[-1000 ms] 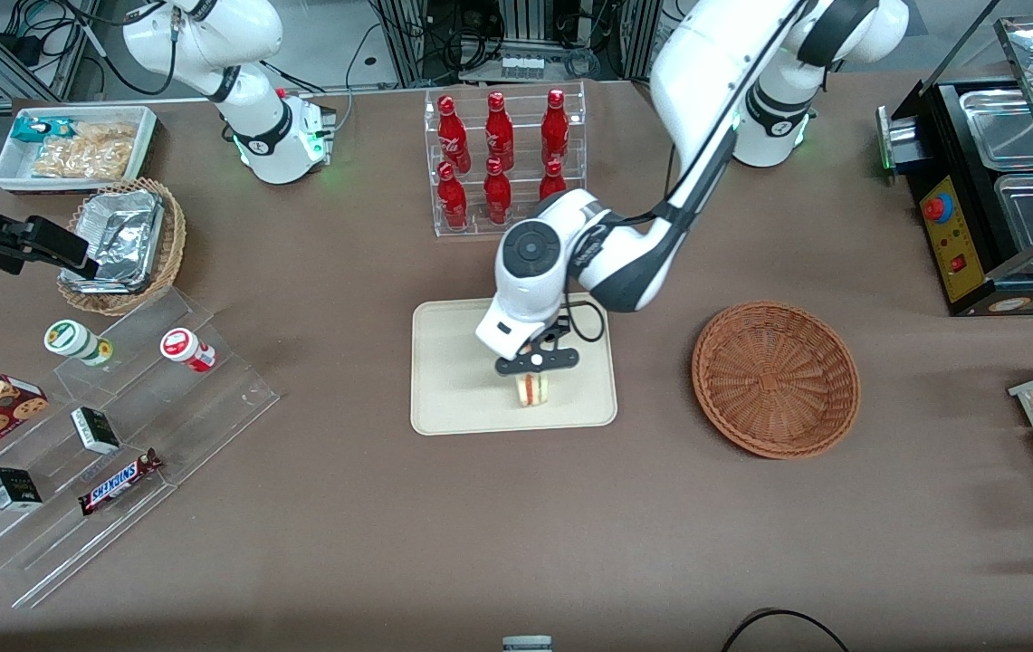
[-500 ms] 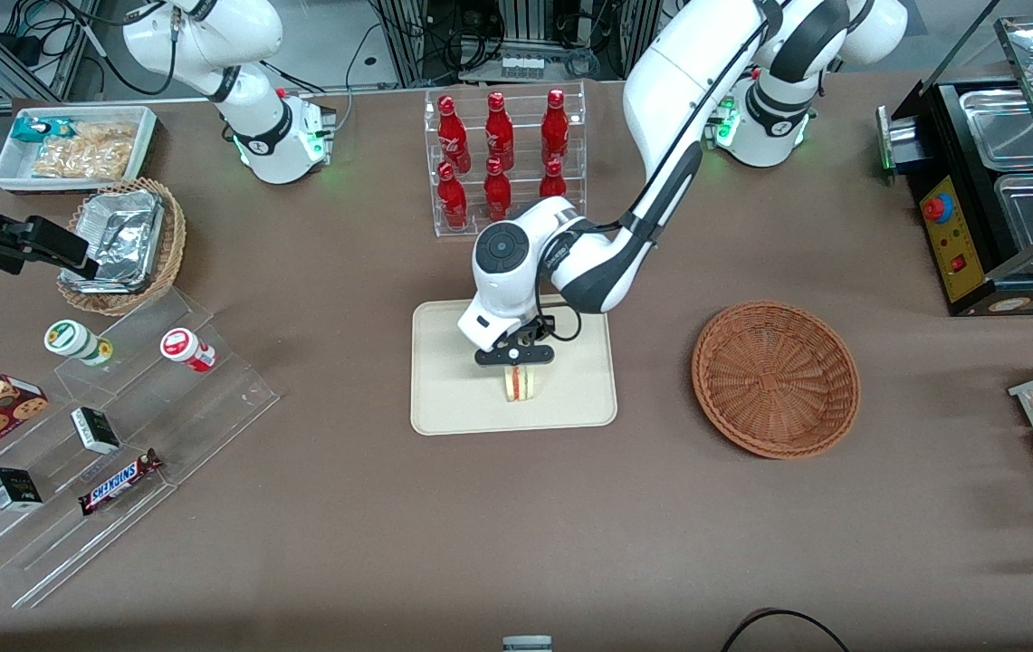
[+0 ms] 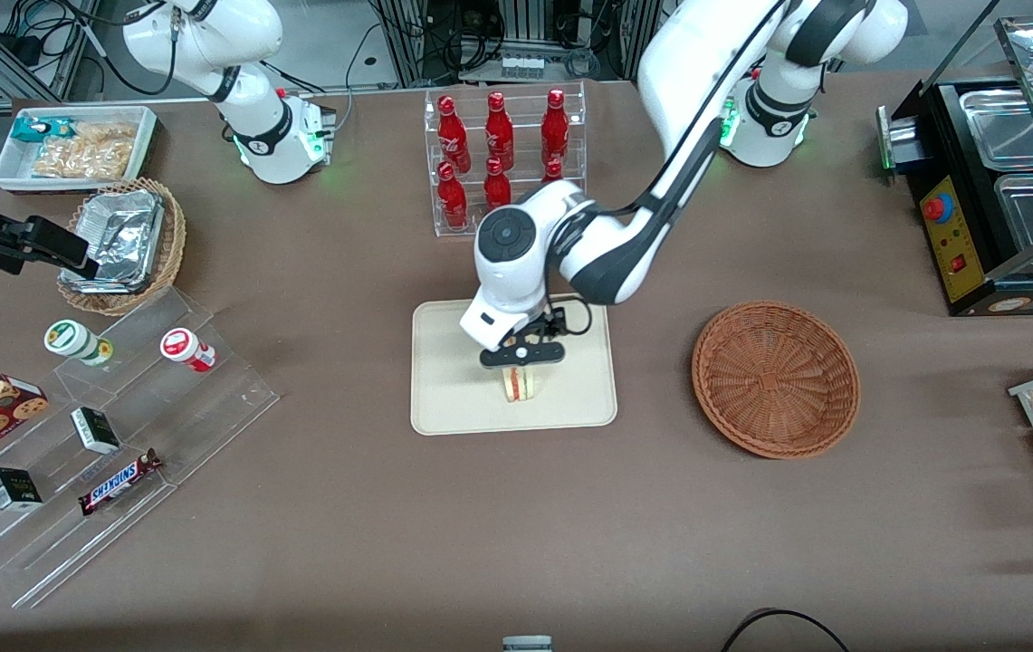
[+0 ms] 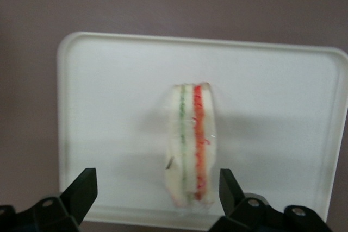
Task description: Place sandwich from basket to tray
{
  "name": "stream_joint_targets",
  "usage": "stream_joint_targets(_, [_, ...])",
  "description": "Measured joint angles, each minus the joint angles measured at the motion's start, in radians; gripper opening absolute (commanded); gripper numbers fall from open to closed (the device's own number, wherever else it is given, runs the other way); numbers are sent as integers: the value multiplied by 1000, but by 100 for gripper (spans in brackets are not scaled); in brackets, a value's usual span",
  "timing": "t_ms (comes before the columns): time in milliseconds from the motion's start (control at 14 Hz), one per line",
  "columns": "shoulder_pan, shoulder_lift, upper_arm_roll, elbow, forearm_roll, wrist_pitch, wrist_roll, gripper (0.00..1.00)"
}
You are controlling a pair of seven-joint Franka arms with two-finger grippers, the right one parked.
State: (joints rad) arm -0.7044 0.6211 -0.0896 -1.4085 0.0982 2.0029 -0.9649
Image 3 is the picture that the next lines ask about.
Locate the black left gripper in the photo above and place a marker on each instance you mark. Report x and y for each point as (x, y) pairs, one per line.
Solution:
(554, 322)

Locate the triangular sandwich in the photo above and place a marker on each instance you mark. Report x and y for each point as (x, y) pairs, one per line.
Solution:
(521, 385)

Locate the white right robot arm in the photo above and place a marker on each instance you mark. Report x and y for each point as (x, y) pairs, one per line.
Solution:
(208, 36)

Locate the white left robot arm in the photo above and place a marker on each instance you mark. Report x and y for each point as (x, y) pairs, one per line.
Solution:
(688, 72)

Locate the beige plastic tray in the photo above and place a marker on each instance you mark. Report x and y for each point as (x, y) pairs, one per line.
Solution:
(453, 389)

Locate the small light wicker basket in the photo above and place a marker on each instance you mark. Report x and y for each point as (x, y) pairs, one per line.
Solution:
(170, 244)

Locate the large brown wicker basket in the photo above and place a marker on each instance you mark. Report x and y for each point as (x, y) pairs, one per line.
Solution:
(774, 380)

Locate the silver foil container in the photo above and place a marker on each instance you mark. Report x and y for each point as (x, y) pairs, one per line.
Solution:
(122, 235)

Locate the green lidded yoghurt cup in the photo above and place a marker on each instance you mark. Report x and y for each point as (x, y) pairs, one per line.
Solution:
(71, 340)

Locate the clear bag of beige snacks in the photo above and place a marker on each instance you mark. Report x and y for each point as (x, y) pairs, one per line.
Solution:
(81, 161)
(109, 134)

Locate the white rectangular snack bin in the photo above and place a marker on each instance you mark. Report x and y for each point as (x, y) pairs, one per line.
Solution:
(14, 167)

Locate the teal snack packet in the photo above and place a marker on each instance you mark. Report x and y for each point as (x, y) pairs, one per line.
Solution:
(32, 129)

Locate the red lidded yoghurt cup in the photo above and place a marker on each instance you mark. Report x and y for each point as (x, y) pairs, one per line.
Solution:
(183, 347)

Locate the small black carton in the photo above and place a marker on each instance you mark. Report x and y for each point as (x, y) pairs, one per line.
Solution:
(14, 489)
(96, 431)

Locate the red cola bottle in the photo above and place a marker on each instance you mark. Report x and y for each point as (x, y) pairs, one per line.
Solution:
(552, 170)
(499, 134)
(452, 201)
(497, 186)
(452, 136)
(555, 131)

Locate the clear acrylic stepped display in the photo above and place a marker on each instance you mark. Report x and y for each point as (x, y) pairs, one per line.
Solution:
(199, 407)

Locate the black power adapter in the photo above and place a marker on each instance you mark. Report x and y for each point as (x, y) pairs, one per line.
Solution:
(18, 45)

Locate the Snickers chocolate bar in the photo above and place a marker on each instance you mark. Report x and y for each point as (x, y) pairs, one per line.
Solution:
(118, 482)

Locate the clear acrylic bottle rack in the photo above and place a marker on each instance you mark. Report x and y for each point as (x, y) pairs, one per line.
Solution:
(521, 100)

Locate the grey device with label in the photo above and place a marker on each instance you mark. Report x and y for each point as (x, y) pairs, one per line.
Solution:
(527, 644)

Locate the white power strip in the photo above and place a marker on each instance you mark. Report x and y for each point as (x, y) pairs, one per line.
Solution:
(522, 66)

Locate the black food warmer machine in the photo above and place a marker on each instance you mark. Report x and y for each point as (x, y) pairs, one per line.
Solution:
(960, 272)

